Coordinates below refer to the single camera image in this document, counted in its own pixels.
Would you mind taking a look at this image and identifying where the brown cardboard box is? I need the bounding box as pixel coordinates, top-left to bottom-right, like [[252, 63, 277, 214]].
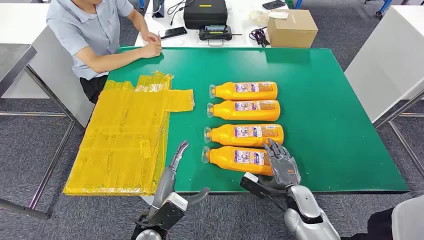
[[266, 8, 319, 49]]

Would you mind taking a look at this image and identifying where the green table mat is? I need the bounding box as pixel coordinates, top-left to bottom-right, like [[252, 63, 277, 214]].
[[106, 46, 410, 195]]

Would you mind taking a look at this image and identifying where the person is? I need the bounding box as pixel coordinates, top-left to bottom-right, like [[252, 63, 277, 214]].
[[341, 195, 424, 240], [46, 0, 163, 104]]

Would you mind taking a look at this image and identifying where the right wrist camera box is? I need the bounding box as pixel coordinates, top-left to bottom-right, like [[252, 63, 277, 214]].
[[239, 171, 270, 200]]

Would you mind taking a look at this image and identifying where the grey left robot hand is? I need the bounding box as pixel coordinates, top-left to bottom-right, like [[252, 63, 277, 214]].
[[147, 140, 211, 220]]

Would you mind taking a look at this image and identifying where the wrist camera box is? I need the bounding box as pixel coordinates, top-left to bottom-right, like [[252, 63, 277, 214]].
[[147, 192, 189, 230], [239, 171, 270, 200]]

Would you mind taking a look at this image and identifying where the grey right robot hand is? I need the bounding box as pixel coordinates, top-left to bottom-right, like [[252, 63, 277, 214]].
[[262, 138, 302, 191]]

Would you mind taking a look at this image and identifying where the clear plastic bag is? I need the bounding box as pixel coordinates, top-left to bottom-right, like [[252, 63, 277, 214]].
[[248, 9, 271, 27]]

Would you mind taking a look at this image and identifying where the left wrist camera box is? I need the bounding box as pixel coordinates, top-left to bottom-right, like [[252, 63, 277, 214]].
[[147, 192, 189, 230]]

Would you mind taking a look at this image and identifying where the white table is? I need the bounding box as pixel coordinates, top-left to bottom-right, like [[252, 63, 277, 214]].
[[0, 2, 96, 128], [343, 4, 424, 124]]

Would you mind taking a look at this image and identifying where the person's left hand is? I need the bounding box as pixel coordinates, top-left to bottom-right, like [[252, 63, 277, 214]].
[[142, 31, 162, 45]]

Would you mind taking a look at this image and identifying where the dark tablet stand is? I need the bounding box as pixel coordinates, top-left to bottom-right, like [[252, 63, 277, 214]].
[[151, 0, 166, 18]]

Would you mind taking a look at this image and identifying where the grey table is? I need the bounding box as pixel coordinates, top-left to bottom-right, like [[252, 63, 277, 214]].
[[0, 43, 38, 98]]

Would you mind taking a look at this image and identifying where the purple cable bundle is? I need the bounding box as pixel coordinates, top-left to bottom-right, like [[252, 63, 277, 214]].
[[248, 27, 271, 48]]

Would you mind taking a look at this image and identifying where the orange detergent bottle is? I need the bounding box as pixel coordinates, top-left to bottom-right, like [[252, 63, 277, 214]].
[[201, 145, 276, 177], [203, 123, 285, 148], [206, 99, 281, 122], [208, 81, 278, 102]]

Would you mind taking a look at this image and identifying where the yellow taped board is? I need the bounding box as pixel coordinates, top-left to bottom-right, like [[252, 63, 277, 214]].
[[62, 70, 196, 197]]

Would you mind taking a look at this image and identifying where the black smartphone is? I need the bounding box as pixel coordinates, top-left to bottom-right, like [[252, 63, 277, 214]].
[[261, 0, 287, 10], [157, 26, 188, 40]]

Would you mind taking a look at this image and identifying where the white tissue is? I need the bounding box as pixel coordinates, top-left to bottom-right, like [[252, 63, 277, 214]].
[[268, 10, 290, 20]]

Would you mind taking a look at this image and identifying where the person's right hand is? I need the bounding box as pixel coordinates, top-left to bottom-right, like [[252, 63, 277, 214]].
[[140, 42, 163, 60]]

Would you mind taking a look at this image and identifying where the black remote controller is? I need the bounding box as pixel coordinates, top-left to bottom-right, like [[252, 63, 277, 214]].
[[198, 24, 243, 47]]

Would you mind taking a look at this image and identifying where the black cable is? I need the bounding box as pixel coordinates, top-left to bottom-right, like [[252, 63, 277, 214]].
[[166, 0, 196, 26]]

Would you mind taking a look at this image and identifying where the blue metal frame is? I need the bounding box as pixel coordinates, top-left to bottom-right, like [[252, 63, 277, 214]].
[[364, 0, 394, 18]]

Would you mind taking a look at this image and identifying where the white desk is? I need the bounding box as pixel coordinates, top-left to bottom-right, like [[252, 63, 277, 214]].
[[134, 0, 291, 49]]

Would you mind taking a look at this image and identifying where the black carrying case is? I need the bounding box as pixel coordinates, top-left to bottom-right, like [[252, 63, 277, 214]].
[[183, 0, 229, 30]]

